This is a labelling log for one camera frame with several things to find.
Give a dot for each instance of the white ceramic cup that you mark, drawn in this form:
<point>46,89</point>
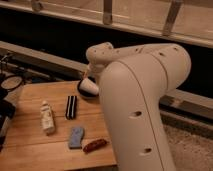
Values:
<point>89,86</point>

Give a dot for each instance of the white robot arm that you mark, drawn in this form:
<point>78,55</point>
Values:
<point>131,81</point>

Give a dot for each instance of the dark ceramic bowl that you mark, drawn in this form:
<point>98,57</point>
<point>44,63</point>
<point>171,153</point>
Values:
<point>81,91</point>

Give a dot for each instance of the blue sponge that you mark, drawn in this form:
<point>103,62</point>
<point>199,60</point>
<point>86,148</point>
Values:
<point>76,136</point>

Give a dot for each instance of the red brown snack bar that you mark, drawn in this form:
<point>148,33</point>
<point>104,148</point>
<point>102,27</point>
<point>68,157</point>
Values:
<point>95,145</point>

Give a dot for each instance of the white squeeze bottle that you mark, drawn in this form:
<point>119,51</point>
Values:
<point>47,120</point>

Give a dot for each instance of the round black lidded container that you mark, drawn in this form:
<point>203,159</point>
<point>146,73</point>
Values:
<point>11,82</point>

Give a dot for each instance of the black device at left edge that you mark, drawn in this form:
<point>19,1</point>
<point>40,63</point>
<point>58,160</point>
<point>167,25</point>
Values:
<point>7,111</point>

